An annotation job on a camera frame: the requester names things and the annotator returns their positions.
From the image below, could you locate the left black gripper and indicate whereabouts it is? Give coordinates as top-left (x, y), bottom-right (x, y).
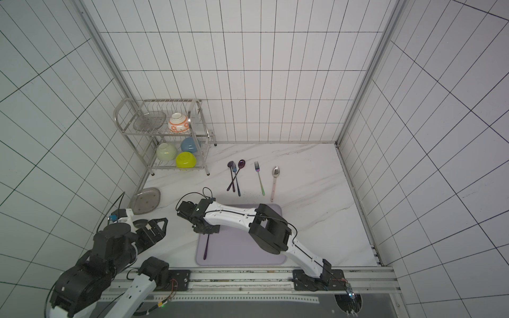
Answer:
top-left (109, 220), bottom-right (168, 278)

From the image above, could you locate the dark purple fork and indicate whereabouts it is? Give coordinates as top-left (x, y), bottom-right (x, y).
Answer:
top-left (203, 234), bottom-right (210, 260)

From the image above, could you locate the blue fork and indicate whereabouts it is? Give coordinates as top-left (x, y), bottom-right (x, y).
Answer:
top-left (233, 163), bottom-right (241, 196)

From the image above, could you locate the dark purple spoon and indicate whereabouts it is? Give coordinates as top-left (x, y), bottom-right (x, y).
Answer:
top-left (227, 161), bottom-right (235, 192)

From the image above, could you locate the purple magenta spoon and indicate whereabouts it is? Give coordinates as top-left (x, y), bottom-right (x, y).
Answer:
top-left (228, 160), bottom-right (246, 190)

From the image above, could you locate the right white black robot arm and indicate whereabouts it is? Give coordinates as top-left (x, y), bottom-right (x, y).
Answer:
top-left (176, 198), bottom-right (349, 292)

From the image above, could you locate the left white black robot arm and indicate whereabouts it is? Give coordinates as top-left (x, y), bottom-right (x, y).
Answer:
top-left (44, 218), bottom-right (190, 317)

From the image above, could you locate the grey glass plate on table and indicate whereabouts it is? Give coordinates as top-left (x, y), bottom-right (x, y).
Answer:
top-left (130, 188), bottom-right (161, 215)

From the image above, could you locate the lilac rectangular placemat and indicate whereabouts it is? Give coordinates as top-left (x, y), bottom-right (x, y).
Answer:
top-left (196, 226), bottom-right (286, 267)

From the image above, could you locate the lime green bowl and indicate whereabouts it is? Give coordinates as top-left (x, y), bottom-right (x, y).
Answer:
top-left (175, 152), bottom-right (198, 169)

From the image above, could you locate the pale green bowl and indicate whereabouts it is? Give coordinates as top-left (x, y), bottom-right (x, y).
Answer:
top-left (156, 143), bottom-right (178, 162)

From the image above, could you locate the blue bowl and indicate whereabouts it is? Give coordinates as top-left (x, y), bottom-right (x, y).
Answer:
top-left (180, 137), bottom-right (198, 154)

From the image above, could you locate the steel two-tier dish rack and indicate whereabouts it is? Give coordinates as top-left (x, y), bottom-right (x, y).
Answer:
top-left (113, 98), bottom-right (217, 176)

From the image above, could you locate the white orange patterned bowl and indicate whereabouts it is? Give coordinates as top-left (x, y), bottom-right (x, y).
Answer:
top-left (168, 112), bottom-right (190, 134)

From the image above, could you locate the clear glass plate in rack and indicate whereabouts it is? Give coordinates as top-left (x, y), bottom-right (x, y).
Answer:
top-left (133, 111), bottom-right (166, 133)

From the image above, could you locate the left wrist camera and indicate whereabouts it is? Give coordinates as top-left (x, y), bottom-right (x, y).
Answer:
top-left (108, 208), bottom-right (135, 229)

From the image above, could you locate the aluminium mounting rail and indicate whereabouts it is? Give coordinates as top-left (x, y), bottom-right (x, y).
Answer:
top-left (81, 265), bottom-right (402, 303)

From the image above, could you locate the rainbow fork green handle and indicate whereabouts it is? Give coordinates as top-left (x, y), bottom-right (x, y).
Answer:
top-left (254, 161), bottom-right (266, 196)

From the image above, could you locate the silver spoon pink handle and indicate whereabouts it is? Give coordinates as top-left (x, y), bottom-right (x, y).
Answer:
top-left (270, 166), bottom-right (280, 202)

